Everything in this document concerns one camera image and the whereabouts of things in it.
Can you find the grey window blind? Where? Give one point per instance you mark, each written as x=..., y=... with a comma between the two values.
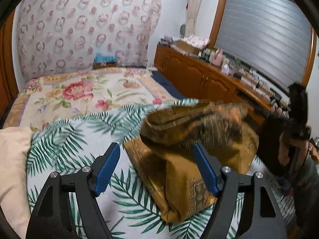
x=272, y=36

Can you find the blue item in box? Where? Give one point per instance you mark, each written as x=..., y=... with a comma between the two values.
x=102, y=61

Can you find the brown gold patterned shirt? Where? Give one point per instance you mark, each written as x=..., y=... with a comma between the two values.
x=180, y=150

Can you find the wooden sideboard cabinet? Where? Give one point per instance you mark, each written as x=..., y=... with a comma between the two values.
x=194, y=78

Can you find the pink thermos jug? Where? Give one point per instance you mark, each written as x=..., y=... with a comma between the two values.
x=217, y=59

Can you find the floral bed blanket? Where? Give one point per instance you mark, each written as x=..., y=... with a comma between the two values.
x=122, y=98

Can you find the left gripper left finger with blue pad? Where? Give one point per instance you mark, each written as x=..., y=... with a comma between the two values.
x=52, y=216

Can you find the cardboard box with floral cloth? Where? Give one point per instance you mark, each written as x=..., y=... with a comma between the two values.
x=190, y=45

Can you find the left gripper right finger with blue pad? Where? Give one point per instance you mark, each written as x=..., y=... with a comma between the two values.
x=260, y=216

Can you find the person's right hand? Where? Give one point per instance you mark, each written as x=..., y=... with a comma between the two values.
x=285, y=144

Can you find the cream pillow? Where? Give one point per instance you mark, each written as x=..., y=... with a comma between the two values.
x=15, y=145

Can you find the brown louvered wardrobe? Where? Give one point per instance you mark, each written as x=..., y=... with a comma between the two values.
x=9, y=88

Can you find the pink circle patterned curtain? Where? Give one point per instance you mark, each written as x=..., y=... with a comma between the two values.
x=63, y=36

